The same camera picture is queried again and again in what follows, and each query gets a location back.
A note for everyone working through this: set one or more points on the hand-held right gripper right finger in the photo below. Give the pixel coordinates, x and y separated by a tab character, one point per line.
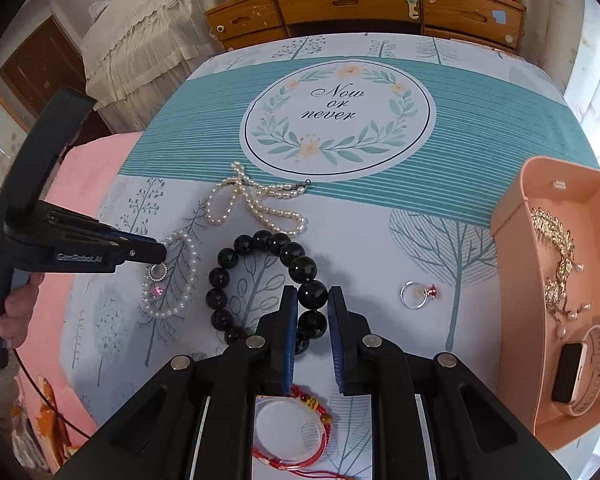
338	345

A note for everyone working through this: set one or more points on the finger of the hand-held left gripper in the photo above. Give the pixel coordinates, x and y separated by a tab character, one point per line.
147	254
135	238

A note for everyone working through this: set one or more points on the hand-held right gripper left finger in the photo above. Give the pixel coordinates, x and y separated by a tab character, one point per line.
291	340

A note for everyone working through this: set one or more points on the pink jewelry box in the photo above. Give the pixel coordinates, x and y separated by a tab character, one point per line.
515	270

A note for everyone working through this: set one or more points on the person's left hand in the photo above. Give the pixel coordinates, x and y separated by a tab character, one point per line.
19	307

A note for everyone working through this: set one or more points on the white sliding wardrobe door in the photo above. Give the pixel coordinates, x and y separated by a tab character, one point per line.
0	150

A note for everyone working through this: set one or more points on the white bangle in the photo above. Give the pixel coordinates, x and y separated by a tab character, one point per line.
261	425

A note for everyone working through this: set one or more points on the brown wooden door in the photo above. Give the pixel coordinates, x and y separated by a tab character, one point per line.
40	70

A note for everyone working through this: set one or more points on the white lace cover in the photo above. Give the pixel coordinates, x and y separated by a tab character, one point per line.
145	35

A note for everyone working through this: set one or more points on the smart watch with pink band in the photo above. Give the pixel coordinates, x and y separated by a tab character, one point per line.
567	372

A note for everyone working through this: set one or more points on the gold leaf hair ornament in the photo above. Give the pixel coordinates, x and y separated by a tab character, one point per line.
555	230

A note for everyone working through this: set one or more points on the wooden desk with drawers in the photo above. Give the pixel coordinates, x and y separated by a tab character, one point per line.
350	2

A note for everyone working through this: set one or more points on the green round hook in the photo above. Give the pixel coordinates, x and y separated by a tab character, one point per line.
411	0

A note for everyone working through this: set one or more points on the white floral curtain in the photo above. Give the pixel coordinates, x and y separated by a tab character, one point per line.
597	50

